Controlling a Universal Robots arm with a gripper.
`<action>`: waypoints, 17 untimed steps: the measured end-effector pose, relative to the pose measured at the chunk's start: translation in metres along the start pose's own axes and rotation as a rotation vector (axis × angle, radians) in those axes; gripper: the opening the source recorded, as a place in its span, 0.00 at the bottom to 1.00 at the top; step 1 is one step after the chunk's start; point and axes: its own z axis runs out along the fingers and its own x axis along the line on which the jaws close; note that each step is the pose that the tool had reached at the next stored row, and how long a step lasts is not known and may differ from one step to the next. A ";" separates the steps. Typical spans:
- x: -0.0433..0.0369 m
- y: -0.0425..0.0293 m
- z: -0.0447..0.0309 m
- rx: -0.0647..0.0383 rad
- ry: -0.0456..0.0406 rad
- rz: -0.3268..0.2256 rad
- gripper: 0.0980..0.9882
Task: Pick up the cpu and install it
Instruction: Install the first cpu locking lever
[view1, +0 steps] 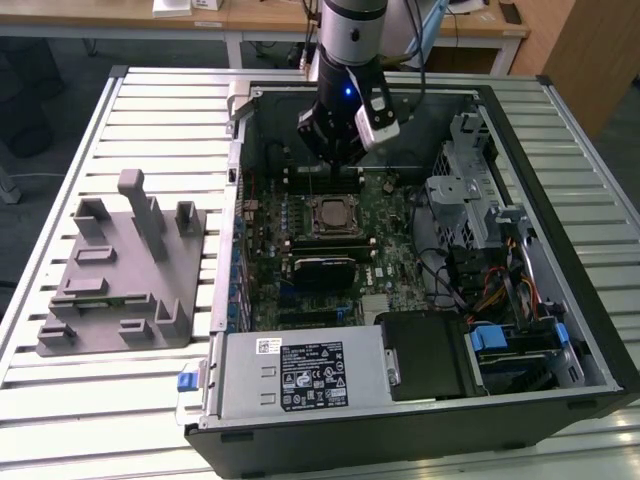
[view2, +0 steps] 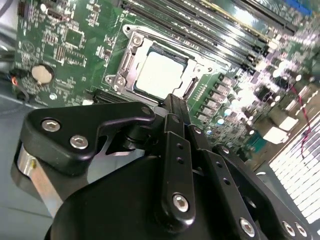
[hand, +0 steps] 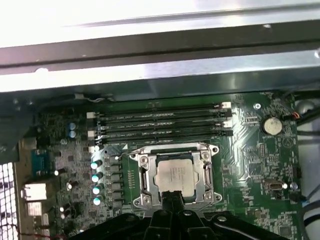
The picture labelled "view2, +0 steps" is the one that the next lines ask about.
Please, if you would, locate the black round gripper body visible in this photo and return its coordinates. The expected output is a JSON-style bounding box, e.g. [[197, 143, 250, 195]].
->
[[43, 154, 241, 240]]

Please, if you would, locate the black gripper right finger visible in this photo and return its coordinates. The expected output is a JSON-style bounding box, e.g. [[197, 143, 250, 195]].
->
[[174, 96, 313, 240]]

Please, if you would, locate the silver topped CPU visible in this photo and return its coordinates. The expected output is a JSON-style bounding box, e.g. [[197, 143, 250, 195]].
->
[[133, 42, 197, 100]]

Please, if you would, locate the metal socket cover frame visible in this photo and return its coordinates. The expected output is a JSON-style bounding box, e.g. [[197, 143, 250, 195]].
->
[[113, 31, 216, 101]]

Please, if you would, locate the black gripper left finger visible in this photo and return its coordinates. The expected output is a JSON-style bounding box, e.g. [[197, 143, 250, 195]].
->
[[11, 93, 197, 233]]

